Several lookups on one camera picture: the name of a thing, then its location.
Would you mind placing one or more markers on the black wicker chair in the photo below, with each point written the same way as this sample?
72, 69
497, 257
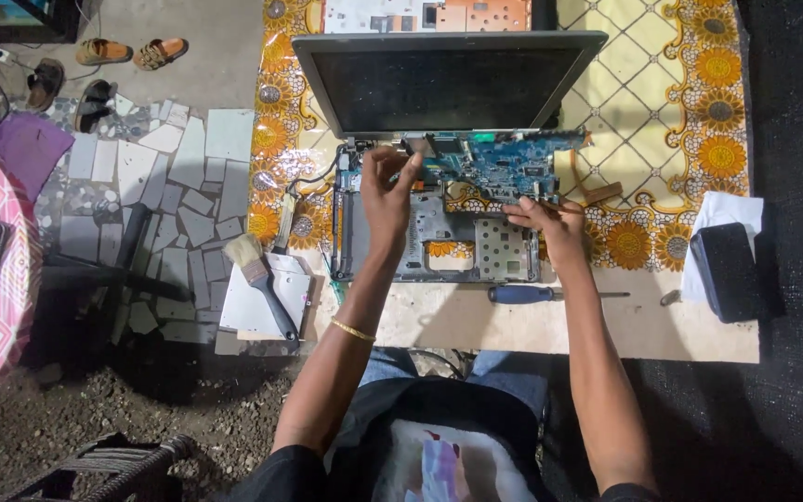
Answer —
109, 467

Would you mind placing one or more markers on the grey laptop screen lid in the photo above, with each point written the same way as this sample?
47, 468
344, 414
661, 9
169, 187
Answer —
443, 90

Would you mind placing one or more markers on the silver optical drive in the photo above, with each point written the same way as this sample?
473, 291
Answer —
241, 310

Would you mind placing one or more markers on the white cloth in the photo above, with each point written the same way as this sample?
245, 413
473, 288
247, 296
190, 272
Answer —
722, 208

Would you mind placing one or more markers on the black pouch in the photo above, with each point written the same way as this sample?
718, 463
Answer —
725, 272

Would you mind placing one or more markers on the black woven mat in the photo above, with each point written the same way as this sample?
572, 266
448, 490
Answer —
799, 139

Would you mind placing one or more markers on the blue laptop motherboard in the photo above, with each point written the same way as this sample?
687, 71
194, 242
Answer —
499, 164

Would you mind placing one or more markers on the tan sandal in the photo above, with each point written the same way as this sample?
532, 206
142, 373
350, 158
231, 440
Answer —
161, 53
102, 51

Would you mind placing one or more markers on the person's left hand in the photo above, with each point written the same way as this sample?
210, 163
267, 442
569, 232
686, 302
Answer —
384, 209

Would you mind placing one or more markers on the copper heat pipe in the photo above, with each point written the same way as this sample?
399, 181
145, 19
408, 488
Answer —
603, 192

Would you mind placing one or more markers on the black sandal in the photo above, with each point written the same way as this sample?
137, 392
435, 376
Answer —
46, 82
93, 104

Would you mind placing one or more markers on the black cabinet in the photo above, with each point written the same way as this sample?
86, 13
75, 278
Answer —
32, 17

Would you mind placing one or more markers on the person's right hand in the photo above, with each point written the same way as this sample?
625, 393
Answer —
555, 230

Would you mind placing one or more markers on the sunflower print tablecloth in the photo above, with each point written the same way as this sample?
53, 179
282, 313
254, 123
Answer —
624, 90

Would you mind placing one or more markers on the person's blue jeans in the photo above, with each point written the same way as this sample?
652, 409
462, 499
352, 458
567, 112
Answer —
513, 376

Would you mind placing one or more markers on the grey laptop base chassis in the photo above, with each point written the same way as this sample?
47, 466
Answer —
443, 224

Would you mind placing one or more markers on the person's black shirt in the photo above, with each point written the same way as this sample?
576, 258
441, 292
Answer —
443, 411

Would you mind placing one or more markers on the purple cloth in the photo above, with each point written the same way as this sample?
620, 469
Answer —
25, 146

